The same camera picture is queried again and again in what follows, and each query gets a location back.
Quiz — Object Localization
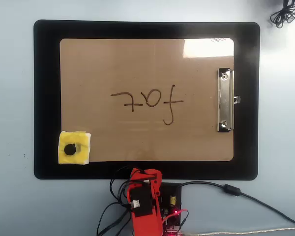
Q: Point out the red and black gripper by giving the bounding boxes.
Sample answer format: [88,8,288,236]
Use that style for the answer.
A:
[126,168,163,218]

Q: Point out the silver braided USB cable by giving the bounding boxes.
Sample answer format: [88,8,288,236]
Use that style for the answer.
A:
[181,226,295,236]

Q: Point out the brown clipboard with writing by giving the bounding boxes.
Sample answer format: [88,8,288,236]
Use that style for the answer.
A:
[59,38,235,162]

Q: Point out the tangled black cable bundle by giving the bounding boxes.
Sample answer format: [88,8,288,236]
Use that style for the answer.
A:
[270,0,295,29]

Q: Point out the silver metal clipboard clip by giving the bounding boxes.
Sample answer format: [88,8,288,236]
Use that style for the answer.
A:
[216,67,241,133]

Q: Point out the thin red wire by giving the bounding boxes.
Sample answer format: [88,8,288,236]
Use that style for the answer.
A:
[161,208,189,226]

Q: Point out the yellow sponge with black knob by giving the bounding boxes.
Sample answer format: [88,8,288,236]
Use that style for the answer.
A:
[58,130,92,166]

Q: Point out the black rectangular desk mat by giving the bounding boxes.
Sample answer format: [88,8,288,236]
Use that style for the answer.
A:
[33,19,261,180]

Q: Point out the black controller board base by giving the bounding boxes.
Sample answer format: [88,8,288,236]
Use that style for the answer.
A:
[159,182,183,236]

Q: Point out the black power cable with ferrite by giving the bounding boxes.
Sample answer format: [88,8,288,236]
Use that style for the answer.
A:
[179,181,295,227]

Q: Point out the black servo wires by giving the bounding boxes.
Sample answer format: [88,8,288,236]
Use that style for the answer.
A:
[96,166,139,236]

